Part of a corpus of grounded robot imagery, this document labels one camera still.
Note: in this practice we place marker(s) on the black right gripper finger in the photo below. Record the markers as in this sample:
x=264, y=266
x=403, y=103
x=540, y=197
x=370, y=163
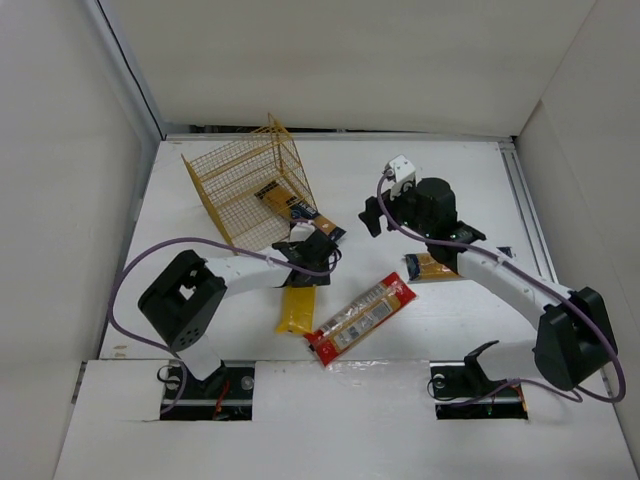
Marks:
x=372, y=205
x=371, y=220

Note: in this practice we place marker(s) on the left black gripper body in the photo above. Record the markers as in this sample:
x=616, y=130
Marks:
x=314, y=245

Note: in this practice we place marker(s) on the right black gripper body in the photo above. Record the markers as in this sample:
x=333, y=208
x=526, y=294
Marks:
x=388, y=208

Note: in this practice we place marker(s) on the yellow spaghetti bag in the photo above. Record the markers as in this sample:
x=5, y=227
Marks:
x=297, y=314

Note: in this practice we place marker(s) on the red white spaghetti bag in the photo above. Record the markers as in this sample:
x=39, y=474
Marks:
x=351, y=325

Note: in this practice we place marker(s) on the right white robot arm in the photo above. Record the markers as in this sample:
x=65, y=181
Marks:
x=574, y=349

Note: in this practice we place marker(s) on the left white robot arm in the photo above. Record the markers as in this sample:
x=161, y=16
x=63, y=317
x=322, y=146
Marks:
x=181, y=302

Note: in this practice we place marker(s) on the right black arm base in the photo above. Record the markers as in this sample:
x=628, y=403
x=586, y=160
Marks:
x=462, y=393

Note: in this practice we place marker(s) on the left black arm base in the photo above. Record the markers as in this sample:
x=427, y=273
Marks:
x=228, y=398

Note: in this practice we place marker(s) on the blue patterned spaghetti bag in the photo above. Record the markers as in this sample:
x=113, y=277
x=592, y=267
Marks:
x=422, y=267

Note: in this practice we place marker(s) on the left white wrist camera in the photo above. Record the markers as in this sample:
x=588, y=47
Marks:
x=301, y=231

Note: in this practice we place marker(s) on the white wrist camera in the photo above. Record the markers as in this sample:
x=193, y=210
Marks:
x=401, y=174
x=301, y=231

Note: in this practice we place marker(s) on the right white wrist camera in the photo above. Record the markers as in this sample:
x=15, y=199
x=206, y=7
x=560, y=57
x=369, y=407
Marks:
x=401, y=174

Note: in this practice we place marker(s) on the aluminium rail right side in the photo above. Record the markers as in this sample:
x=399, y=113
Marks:
x=527, y=212

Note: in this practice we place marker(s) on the yellow wire mesh shelf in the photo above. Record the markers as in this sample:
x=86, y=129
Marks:
x=244, y=185

